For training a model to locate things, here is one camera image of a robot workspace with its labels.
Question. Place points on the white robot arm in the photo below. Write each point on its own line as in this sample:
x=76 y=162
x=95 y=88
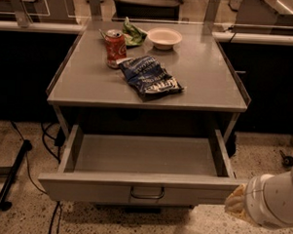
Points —
x=266 y=201

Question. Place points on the black caster wheel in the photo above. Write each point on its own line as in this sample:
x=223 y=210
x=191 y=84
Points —
x=287 y=160

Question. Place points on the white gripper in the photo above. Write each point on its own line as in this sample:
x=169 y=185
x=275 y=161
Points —
x=262 y=199

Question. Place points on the grey drawer cabinet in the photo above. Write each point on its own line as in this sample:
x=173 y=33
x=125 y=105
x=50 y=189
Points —
x=87 y=93

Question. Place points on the metal top drawer handle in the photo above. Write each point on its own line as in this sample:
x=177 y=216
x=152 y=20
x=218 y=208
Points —
x=147 y=193

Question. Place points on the dark chair behind glass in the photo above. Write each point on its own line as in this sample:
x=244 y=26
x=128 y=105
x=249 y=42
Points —
x=146 y=10

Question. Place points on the white paper bowl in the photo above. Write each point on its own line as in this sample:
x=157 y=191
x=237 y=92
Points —
x=164 y=38

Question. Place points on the green chip bag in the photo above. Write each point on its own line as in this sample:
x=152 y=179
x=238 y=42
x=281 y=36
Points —
x=134 y=36

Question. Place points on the grey top drawer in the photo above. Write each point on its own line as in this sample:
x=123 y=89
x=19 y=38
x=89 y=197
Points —
x=102 y=169

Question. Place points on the black floor stand leg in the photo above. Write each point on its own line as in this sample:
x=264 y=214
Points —
x=4 y=203

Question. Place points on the blue chip bag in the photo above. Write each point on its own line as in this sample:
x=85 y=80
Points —
x=148 y=78

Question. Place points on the red soda can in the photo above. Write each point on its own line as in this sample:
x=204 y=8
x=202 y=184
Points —
x=115 y=47

